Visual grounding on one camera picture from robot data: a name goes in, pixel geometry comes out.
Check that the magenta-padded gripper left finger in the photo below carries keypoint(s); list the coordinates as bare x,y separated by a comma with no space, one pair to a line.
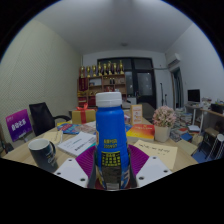
70,171

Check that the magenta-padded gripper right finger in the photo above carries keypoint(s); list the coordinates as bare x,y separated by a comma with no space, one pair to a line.
153,170

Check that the blue white-capped drink bottle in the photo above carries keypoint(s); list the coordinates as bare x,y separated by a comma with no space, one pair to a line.
111,136

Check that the yellow paper envelope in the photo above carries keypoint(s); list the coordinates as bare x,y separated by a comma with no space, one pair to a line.
160,151

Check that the black mug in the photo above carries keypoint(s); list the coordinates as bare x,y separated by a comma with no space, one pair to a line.
42,155

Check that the red and yellow book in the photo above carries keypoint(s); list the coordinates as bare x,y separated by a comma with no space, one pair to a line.
141,131

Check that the colourful printed magazine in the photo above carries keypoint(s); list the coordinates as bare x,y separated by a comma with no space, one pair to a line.
75,128

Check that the pink flowers in white pot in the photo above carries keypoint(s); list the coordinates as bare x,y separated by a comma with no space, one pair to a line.
164,118

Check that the yellow red-ribboned gift box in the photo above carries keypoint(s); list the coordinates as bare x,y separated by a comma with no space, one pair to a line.
80,116

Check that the pile of books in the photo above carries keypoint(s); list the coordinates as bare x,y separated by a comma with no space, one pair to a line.
182,121

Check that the small standing orange card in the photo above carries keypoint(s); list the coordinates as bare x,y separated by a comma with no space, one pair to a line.
136,115

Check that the black office chair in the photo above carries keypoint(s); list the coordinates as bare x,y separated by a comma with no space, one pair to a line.
40,116

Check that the purple sign board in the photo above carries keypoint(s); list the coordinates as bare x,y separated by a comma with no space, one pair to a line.
18,125

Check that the grey striped office chair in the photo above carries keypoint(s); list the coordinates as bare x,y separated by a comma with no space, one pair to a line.
5,146

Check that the white round stool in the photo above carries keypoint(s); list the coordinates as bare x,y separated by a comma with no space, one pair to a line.
218,140

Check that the wooden side desk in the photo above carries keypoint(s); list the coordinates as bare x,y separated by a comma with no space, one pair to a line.
213,115

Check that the black computer monitor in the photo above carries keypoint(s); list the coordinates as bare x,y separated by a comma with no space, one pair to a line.
194,96

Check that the black-framed glass door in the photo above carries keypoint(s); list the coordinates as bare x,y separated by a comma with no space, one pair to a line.
145,83

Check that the wooden shelf unit with trophies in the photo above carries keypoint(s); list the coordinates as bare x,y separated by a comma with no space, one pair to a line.
106,86

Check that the white wall air conditioner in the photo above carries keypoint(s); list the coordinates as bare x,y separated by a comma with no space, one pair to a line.
173,59

